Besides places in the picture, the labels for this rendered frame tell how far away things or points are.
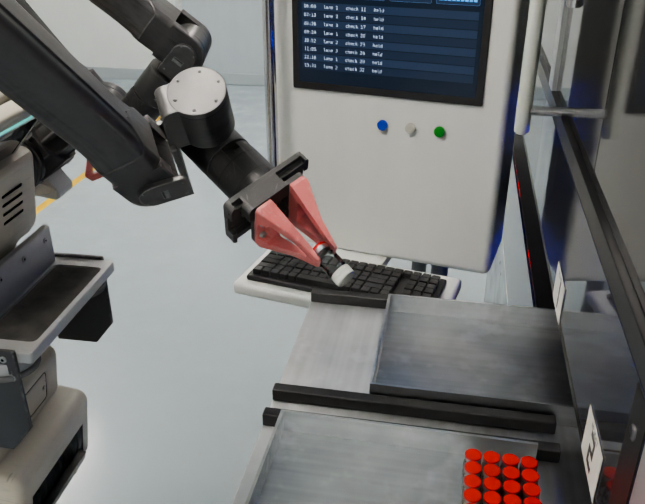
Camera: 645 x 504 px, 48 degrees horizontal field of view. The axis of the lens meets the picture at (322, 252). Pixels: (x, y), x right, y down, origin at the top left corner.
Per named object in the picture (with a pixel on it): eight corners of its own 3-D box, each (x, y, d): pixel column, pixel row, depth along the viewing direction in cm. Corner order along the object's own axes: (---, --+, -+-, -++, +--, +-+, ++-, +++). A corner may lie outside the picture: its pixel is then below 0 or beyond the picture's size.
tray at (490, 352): (587, 330, 122) (591, 312, 120) (613, 432, 99) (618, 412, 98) (387, 310, 128) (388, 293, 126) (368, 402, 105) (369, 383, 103)
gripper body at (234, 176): (312, 160, 73) (265, 117, 76) (234, 215, 70) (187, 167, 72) (309, 196, 79) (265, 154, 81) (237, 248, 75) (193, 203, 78)
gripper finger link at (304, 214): (355, 221, 70) (291, 161, 73) (300, 263, 67) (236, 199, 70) (348, 255, 76) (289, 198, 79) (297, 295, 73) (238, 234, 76)
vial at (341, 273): (356, 276, 72) (328, 246, 73) (354, 269, 70) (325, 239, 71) (340, 290, 72) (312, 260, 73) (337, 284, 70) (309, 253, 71)
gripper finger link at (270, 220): (359, 218, 70) (295, 158, 73) (304, 260, 67) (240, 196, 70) (351, 252, 76) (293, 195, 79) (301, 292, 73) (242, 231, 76)
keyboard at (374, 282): (446, 284, 151) (447, 273, 150) (430, 317, 140) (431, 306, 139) (274, 252, 164) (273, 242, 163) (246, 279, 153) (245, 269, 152)
